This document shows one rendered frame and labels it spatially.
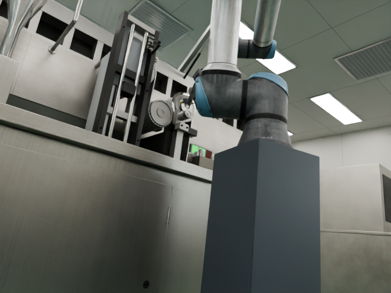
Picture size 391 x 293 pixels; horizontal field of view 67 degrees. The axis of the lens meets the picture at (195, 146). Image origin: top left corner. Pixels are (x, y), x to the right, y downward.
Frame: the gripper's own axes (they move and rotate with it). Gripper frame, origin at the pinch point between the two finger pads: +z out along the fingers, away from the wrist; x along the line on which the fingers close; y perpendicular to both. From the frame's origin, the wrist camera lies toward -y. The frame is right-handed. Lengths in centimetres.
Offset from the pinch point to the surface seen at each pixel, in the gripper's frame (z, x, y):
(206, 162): 16.9, -13.1, -19.9
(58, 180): 15, 56, -53
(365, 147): -13, -449, 144
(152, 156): 5, 32, -46
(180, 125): 7.5, 6.7, -13.2
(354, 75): -77, -264, 133
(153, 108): 9.0, 17.1, -3.9
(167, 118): 10.4, 9.2, -5.5
